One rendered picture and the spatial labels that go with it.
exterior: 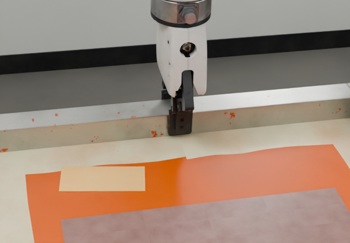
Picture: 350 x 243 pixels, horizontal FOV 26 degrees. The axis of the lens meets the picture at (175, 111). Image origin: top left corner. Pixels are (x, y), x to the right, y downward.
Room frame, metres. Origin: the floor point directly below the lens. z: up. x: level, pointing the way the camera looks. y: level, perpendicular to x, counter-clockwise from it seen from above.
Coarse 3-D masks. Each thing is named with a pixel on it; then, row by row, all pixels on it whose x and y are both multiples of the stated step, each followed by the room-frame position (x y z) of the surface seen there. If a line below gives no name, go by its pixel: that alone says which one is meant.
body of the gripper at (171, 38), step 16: (208, 16) 0.89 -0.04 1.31; (160, 32) 0.90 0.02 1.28; (176, 32) 0.86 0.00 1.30; (192, 32) 0.86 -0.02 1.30; (160, 48) 0.90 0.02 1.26; (176, 48) 0.86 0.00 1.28; (192, 48) 0.87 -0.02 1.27; (160, 64) 0.91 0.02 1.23; (176, 64) 0.86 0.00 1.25; (192, 64) 0.86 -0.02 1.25; (176, 80) 0.86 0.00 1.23; (192, 80) 0.87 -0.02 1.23
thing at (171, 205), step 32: (32, 192) 0.79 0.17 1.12; (64, 192) 0.79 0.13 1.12; (96, 192) 0.79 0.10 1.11; (128, 192) 0.80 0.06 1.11; (160, 192) 0.80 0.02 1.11; (192, 192) 0.80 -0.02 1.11; (32, 224) 0.73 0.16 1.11; (64, 224) 0.74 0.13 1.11; (96, 224) 0.74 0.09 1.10; (128, 224) 0.74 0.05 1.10; (160, 224) 0.74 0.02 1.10; (192, 224) 0.74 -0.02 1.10
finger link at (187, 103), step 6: (186, 72) 0.87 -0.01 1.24; (186, 78) 0.87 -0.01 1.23; (186, 84) 0.86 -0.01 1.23; (186, 90) 0.86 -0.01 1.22; (192, 90) 0.86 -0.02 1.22; (186, 96) 0.86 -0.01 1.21; (192, 96) 0.86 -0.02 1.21; (186, 102) 0.86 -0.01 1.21; (192, 102) 0.86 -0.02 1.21; (186, 108) 0.85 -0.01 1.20; (192, 108) 0.85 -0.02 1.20
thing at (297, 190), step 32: (192, 160) 0.86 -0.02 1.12; (224, 160) 0.86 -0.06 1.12; (256, 160) 0.87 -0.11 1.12; (288, 160) 0.87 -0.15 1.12; (320, 160) 0.87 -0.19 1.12; (224, 192) 0.80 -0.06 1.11; (256, 192) 0.80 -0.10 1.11; (288, 192) 0.81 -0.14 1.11; (320, 192) 0.81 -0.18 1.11; (224, 224) 0.74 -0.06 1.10; (256, 224) 0.75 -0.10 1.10; (288, 224) 0.75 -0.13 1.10; (320, 224) 0.75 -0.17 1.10
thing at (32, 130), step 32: (224, 96) 0.95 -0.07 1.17; (256, 96) 0.96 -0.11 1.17; (288, 96) 0.96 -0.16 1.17; (320, 96) 0.96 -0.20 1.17; (0, 128) 0.86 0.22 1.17; (32, 128) 0.87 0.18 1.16; (64, 128) 0.88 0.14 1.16; (96, 128) 0.89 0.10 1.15; (128, 128) 0.90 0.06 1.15; (160, 128) 0.91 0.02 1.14; (192, 128) 0.92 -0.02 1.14; (224, 128) 0.93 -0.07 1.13
